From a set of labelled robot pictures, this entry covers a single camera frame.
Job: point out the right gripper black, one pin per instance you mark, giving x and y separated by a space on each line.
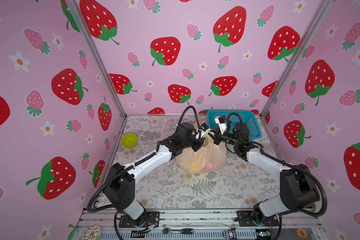
217 136

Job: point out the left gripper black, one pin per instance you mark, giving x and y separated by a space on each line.
197 144

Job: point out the banana print plastic bag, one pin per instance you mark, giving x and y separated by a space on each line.
208 158

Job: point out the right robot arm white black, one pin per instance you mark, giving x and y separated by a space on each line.
300 191

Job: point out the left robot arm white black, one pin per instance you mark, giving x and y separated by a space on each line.
119 189

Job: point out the green circuit board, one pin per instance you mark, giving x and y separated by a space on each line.
263 235

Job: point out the donut shaped tape roll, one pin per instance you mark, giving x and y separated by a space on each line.
93 233

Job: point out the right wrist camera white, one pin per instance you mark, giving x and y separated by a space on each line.
221 121

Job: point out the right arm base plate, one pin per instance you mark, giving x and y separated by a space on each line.
251 219

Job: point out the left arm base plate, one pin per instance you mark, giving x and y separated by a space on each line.
145 220

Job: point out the ratchet wrench green handle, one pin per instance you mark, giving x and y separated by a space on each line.
186 231

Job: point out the aluminium rail frame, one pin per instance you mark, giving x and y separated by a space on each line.
208 224

